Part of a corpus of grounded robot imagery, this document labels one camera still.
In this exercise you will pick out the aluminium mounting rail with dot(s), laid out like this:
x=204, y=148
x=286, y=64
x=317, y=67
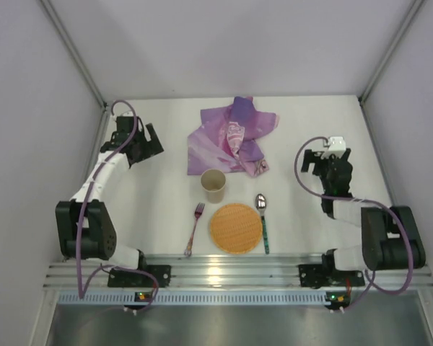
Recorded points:
x=223, y=271

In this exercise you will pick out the round woven wicker plate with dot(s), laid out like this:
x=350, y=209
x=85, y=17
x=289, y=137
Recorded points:
x=236, y=228

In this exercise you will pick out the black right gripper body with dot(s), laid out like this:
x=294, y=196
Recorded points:
x=325, y=163

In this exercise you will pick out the pink handled fork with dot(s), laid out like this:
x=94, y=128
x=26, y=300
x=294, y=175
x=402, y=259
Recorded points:
x=197, y=214

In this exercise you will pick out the purple printed cloth placemat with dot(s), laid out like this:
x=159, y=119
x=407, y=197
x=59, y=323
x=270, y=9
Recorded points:
x=226, y=139

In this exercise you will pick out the green handled metal spoon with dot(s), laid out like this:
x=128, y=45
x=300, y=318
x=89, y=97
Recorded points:
x=260, y=206

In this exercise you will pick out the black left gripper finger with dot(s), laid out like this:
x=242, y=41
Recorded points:
x=155, y=147
x=136, y=157

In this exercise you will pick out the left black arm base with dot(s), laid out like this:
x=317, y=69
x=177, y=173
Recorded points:
x=128, y=279

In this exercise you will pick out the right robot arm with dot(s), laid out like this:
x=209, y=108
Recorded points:
x=389, y=236

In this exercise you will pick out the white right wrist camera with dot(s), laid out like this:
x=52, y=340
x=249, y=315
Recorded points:
x=335, y=144

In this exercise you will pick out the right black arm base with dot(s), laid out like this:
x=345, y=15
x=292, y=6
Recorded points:
x=325, y=274

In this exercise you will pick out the beige paper cup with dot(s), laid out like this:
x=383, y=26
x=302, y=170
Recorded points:
x=213, y=182

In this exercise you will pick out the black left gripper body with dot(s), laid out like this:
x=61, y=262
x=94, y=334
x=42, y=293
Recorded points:
x=144, y=145

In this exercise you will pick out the perforated cable duct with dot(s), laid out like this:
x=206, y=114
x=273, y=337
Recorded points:
x=205, y=298

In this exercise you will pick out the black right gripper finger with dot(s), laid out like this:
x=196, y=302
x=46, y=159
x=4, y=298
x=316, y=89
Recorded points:
x=341, y=162
x=314, y=158

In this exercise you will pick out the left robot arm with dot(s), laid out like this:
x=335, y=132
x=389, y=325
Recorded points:
x=85, y=228

